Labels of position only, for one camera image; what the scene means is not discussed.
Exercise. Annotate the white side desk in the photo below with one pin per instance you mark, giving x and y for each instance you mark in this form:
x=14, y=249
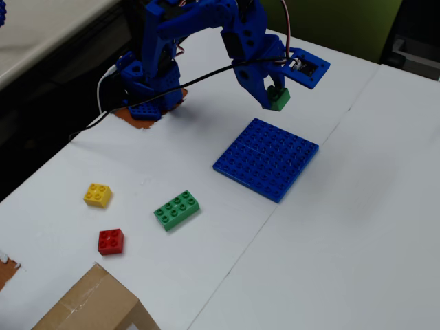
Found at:
x=41, y=31

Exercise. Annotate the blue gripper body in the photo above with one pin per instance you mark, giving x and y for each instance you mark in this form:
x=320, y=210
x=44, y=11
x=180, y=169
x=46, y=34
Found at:
x=248, y=76

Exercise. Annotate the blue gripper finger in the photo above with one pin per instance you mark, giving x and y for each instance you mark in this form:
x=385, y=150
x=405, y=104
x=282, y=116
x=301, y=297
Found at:
x=279, y=80
x=256, y=89

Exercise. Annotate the green 2x2 block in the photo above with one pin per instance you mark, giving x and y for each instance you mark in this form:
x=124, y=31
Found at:
x=282, y=99

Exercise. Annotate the yellow 2x2 block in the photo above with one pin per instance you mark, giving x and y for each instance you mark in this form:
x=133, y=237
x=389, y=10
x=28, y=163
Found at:
x=97, y=196

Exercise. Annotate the brown cardboard box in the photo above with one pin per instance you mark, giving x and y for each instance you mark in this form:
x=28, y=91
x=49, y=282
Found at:
x=93, y=302

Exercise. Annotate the red 2x2 block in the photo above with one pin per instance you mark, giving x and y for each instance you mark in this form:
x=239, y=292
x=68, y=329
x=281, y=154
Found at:
x=110, y=242

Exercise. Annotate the blue 8x8 plate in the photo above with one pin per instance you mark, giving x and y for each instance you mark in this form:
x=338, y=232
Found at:
x=266, y=159

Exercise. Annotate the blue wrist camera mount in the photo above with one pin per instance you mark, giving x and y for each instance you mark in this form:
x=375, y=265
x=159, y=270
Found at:
x=318, y=74

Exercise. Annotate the white foam board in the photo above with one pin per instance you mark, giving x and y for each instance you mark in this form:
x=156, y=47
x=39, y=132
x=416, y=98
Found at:
x=172, y=165

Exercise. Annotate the dark cabinet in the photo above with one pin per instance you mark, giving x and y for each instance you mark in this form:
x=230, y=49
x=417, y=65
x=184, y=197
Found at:
x=419, y=20

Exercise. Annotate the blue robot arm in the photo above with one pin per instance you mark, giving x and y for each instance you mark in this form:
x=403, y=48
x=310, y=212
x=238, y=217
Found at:
x=154, y=51

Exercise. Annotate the green 2x4 block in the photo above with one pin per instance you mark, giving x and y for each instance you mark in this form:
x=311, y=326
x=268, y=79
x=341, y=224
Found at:
x=176, y=211

